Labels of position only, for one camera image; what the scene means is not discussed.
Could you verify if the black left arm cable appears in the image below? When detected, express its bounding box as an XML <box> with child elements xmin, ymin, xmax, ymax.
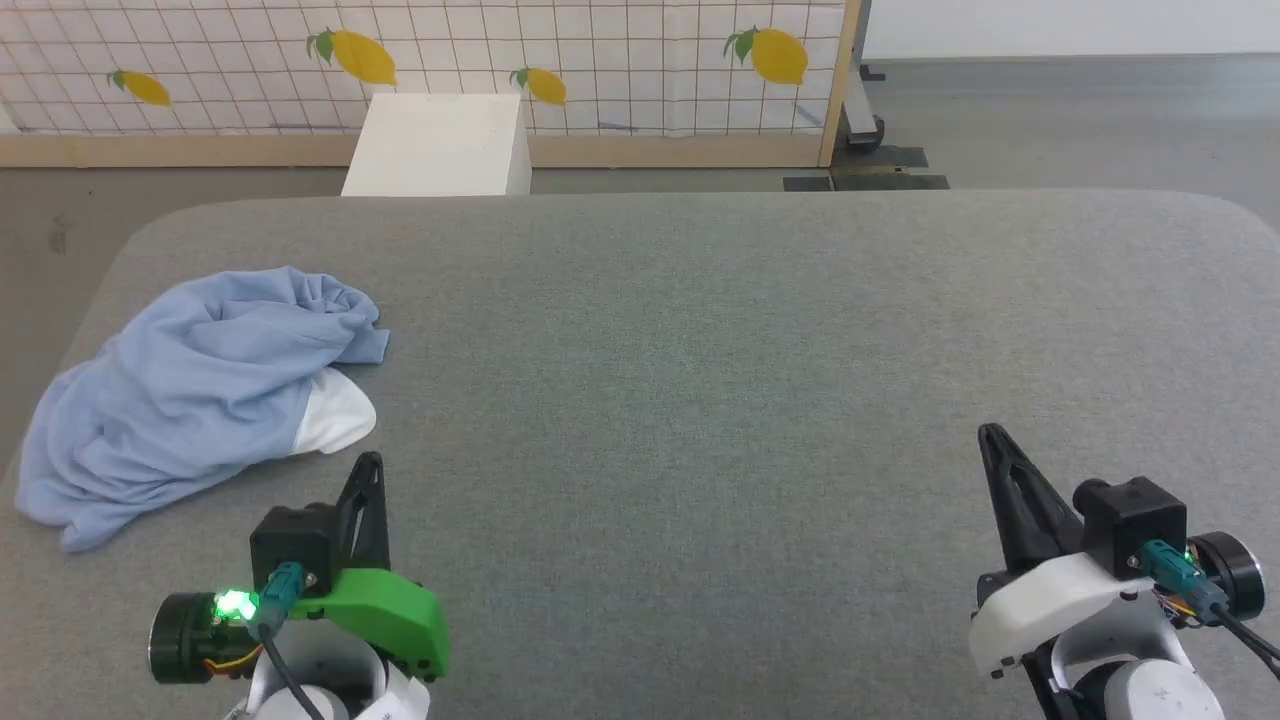
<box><xmin>254</xmin><ymin>561</ymin><xmax>331</xmax><ymax>720</ymax></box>

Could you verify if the light blue polo shirt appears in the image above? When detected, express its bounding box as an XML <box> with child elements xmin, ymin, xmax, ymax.
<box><xmin>14</xmin><ymin>265</ymin><xmax>391</xmax><ymax>554</ymax></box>

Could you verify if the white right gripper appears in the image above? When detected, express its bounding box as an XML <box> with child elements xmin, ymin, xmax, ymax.
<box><xmin>967</xmin><ymin>422</ymin><xmax>1267</xmax><ymax>683</ymax></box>

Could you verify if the grey metal partition stand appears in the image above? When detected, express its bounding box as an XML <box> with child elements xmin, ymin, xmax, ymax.
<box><xmin>783</xmin><ymin>0</ymin><xmax>951</xmax><ymax>192</ymax></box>

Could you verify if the grey fabric sofa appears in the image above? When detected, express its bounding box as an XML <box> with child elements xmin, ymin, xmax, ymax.
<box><xmin>0</xmin><ymin>188</ymin><xmax>1280</xmax><ymax>720</ymax></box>

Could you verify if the white label tape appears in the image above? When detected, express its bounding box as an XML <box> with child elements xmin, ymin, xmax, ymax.
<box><xmin>358</xmin><ymin>665</ymin><xmax>433</xmax><ymax>720</ymax></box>

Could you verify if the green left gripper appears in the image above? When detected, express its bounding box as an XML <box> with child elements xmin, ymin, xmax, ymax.
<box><xmin>148</xmin><ymin>452</ymin><xmax>452</xmax><ymax>688</ymax></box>

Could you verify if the white box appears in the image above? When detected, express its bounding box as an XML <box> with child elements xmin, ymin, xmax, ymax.
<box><xmin>341</xmin><ymin>93</ymin><xmax>533</xmax><ymax>198</ymax></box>

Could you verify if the lemon print partition panel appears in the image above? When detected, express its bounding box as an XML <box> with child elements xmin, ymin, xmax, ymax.
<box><xmin>0</xmin><ymin>0</ymin><xmax>863</xmax><ymax>169</ymax></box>

